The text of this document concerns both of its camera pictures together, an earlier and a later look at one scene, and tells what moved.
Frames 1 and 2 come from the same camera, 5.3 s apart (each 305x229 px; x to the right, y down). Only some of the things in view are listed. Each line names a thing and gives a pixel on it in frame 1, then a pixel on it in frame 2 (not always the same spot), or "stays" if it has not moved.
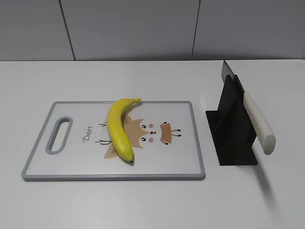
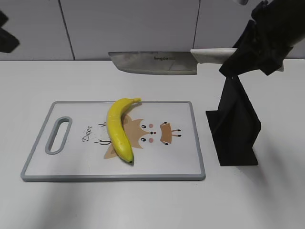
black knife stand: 230,128 stays
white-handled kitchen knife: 261,130 -> 179,62
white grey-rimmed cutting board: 162,136 stays
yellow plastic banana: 116,129 stays
